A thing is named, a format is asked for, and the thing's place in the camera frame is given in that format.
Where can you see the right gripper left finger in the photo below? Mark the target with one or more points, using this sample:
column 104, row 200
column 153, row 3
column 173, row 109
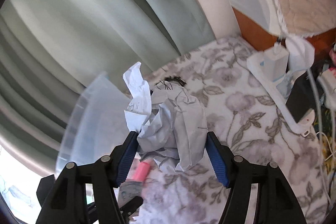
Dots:
column 122, row 158

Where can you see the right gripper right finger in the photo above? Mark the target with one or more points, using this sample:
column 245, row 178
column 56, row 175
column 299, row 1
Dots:
column 222, row 160

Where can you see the white paper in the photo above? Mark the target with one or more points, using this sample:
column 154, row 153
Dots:
column 170, row 122

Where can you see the small white product box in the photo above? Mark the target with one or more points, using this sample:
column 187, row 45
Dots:
column 129, row 190

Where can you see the clear plastic storage bin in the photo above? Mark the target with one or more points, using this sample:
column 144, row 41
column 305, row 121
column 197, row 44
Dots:
column 97, row 124

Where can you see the floral fleece blanket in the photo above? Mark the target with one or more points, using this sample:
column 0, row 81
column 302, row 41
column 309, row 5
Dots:
column 245, row 118

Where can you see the white power strip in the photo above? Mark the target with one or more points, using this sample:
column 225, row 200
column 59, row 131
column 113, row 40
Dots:
column 255, row 64

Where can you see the black toothed headband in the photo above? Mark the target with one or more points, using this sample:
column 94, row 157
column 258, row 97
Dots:
column 172, row 80

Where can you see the white charger adapter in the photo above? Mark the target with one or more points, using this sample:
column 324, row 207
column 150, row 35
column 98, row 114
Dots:
column 301, row 53
column 275, row 62

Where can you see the green grey curtain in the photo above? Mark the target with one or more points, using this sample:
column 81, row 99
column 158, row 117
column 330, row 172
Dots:
column 52, row 49

